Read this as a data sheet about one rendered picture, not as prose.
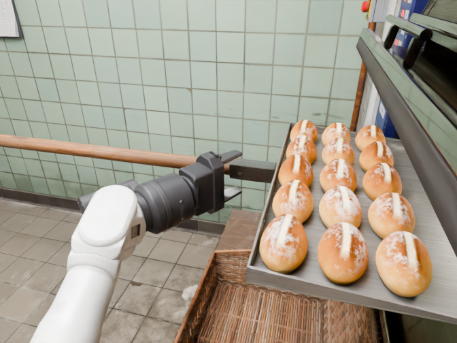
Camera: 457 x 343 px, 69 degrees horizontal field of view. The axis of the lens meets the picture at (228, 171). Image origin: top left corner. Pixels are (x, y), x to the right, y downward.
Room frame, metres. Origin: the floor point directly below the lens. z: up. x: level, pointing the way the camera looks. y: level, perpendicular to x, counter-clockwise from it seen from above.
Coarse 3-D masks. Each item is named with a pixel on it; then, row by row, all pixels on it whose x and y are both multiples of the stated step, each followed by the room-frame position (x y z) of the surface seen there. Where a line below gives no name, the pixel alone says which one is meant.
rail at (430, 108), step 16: (368, 32) 0.74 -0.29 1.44; (384, 48) 0.52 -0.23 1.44; (384, 64) 0.46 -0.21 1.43; (400, 64) 0.40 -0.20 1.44; (400, 80) 0.36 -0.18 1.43; (416, 80) 0.32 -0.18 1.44; (416, 96) 0.29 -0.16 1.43; (432, 96) 0.27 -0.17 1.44; (416, 112) 0.27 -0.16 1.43; (432, 112) 0.24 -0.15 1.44; (448, 112) 0.23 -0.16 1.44; (432, 128) 0.23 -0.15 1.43; (448, 128) 0.20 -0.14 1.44; (448, 144) 0.19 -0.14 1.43; (448, 160) 0.18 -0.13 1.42
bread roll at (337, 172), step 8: (336, 160) 0.56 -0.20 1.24; (344, 160) 0.56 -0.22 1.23; (328, 168) 0.55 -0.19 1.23; (336, 168) 0.53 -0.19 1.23; (344, 168) 0.53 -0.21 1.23; (352, 168) 0.55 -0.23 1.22; (320, 176) 0.55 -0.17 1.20; (328, 176) 0.53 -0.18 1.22; (336, 176) 0.52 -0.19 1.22; (344, 176) 0.52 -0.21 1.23; (352, 176) 0.52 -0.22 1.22; (328, 184) 0.52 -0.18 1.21; (336, 184) 0.51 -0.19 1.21; (344, 184) 0.51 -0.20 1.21; (352, 184) 0.51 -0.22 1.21
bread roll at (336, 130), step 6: (330, 126) 0.76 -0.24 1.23; (336, 126) 0.74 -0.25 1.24; (342, 126) 0.74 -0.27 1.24; (324, 132) 0.75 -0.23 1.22; (330, 132) 0.73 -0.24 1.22; (336, 132) 0.72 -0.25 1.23; (342, 132) 0.72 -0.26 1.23; (348, 132) 0.74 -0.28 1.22; (324, 138) 0.73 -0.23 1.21; (330, 138) 0.72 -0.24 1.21; (342, 138) 0.71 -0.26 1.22; (348, 138) 0.72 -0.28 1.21; (324, 144) 0.73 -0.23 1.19
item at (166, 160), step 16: (0, 144) 0.73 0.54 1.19; (16, 144) 0.72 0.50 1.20; (32, 144) 0.71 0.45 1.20; (48, 144) 0.70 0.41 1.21; (64, 144) 0.70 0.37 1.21; (80, 144) 0.69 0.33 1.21; (112, 160) 0.66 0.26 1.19; (128, 160) 0.65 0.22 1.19; (144, 160) 0.64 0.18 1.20; (160, 160) 0.63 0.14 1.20; (176, 160) 0.62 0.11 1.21; (192, 160) 0.62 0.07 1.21
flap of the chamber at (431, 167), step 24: (360, 48) 0.74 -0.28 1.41; (384, 72) 0.45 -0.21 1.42; (432, 72) 0.53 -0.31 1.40; (456, 72) 0.58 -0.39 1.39; (384, 96) 0.39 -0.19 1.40; (456, 96) 0.39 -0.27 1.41; (408, 120) 0.28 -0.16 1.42; (408, 144) 0.25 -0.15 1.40; (432, 144) 0.22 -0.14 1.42; (432, 168) 0.20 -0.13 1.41; (432, 192) 0.18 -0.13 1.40; (456, 192) 0.16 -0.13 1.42; (456, 216) 0.14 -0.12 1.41; (456, 240) 0.13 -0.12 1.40
